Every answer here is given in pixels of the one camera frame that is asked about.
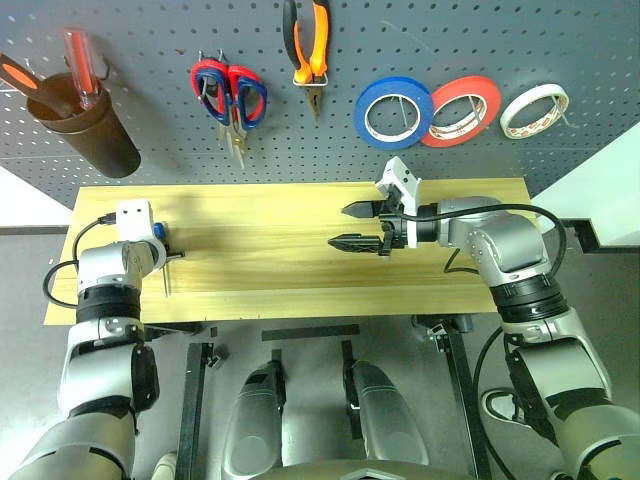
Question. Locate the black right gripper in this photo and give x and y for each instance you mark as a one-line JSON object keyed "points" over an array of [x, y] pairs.
{"points": [[395, 225]]}

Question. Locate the red tape roll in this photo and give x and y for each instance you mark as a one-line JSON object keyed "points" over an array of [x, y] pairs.
{"points": [[465, 84]]}

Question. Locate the blue tape roll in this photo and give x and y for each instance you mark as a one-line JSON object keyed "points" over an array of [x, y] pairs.
{"points": [[380, 142]]}

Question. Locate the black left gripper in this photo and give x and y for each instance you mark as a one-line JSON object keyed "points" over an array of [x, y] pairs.
{"points": [[159, 231]]}

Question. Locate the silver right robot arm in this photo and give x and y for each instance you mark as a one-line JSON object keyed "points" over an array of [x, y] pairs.
{"points": [[500, 235]]}

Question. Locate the black white-edged foot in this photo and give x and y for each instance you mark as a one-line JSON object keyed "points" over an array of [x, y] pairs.
{"points": [[495, 405]]}

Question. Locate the grey robot torso edge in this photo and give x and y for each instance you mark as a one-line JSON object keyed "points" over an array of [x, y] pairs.
{"points": [[365, 472]]}

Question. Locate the black floor tape strip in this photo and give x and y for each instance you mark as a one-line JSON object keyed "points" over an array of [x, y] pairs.
{"points": [[310, 332]]}

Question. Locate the grey metal pegboard wall panel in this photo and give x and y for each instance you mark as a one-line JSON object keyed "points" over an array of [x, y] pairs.
{"points": [[450, 30]]}

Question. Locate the black baseboard strip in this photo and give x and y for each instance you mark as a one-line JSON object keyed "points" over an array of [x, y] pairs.
{"points": [[582, 232], [30, 230]]}

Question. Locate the white tape roll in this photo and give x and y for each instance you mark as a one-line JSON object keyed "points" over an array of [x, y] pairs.
{"points": [[522, 100]]}

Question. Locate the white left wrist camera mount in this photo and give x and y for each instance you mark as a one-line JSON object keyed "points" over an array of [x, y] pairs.
{"points": [[134, 217]]}

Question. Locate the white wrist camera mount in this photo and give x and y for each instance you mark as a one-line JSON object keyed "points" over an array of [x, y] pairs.
{"points": [[400, 175], [134, 217]]}

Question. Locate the black metal table leg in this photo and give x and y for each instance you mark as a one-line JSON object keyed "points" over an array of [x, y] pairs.
{"points": [[462, 380], [192, 400]]}

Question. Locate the dark grey rounded shell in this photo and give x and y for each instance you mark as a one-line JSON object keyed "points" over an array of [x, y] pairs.
{"points": [[390, 420], [250, 420]]}

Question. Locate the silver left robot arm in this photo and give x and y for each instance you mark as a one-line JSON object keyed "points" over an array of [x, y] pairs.
{"points": [[100, 260]]}

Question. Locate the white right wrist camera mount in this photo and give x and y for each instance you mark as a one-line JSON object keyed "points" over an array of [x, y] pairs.
{"points": [[400, 175]]}

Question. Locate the black plastic cup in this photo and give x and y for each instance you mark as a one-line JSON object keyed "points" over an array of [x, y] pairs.
{"points": [[100, 145]]}

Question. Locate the thin metal peg hook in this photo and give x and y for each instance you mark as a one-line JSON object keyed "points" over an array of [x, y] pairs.
{"points": [[401, 112], [564, 112], [480, 112]]}

